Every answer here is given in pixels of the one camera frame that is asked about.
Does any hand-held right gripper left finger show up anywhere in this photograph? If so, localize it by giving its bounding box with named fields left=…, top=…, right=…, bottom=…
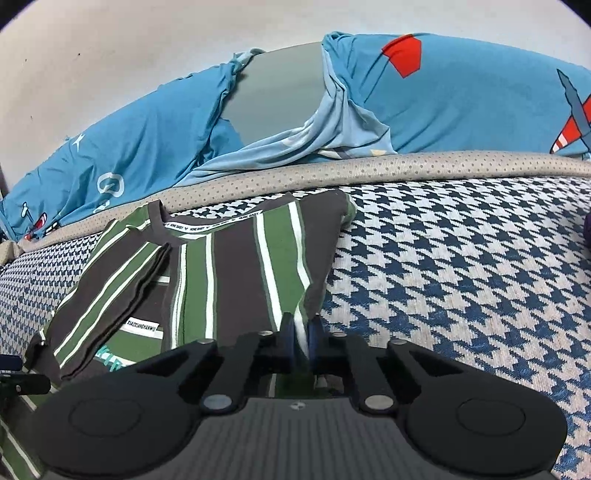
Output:
left=134, top=313, right=296, bottom=413

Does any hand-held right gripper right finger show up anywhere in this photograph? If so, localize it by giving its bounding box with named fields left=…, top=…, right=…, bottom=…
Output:
left=308, top=316, right=462, bottom=413

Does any green grey striped shirt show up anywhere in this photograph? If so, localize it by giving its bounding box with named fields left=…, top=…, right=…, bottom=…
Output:
left=0, top=191, right=357, bottom=480

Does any houndstooth bed mat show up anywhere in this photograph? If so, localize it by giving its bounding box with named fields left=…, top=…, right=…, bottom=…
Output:
left=0, top=150, right=591, bottom=480

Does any blue printed bed bumper cover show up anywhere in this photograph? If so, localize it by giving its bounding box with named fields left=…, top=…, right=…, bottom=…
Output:
left=0, top=31, right=591, bottom=243

